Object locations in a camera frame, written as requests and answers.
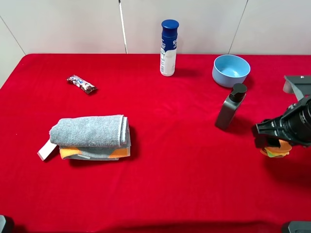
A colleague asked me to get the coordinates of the orange grey folded towel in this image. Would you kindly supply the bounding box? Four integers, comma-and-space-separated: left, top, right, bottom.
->
59, 126, 131, 161

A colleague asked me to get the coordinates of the chocolate bar wrapper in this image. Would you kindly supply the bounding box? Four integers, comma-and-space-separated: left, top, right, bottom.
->
67, 75, 97, 94

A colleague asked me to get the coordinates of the light blue bowl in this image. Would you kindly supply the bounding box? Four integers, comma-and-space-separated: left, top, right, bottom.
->
212, 54, 251, 88

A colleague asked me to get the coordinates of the blue cap white bottle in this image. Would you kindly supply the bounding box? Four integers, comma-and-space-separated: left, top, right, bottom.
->
160, 19, 179, 76

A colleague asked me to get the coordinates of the toy sandwich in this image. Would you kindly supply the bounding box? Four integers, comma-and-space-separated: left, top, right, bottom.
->
260, 140, 292, 158

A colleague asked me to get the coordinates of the black object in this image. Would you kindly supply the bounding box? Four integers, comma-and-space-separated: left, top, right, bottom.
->
281, 221, 311, 233
0, 215, 14, 233

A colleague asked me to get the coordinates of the black object bottom left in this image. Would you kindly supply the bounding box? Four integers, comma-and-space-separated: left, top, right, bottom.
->
0, 215, 14, 233

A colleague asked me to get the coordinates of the white pole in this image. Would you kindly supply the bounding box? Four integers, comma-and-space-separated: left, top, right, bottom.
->
118, 0, 128, 54

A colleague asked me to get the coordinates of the grey camera bracket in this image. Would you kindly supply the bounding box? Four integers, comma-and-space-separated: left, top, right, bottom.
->
283, 75, 311, 100

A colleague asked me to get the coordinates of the dark grey pump bottle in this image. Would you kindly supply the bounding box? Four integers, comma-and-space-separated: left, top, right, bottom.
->
215, 83, 247, 130

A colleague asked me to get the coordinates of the white towel tag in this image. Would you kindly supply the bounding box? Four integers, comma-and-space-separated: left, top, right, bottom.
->
37, 140, 57, 161

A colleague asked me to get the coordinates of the black object bottom right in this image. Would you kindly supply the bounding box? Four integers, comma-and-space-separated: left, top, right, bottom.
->
281, 221, 311, 233

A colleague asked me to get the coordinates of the red tablecloth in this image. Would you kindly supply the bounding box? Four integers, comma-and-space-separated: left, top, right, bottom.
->
0, 54, 311, 233

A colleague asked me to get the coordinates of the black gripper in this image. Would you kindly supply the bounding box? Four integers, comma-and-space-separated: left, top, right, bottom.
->
252, 97, 311, 149

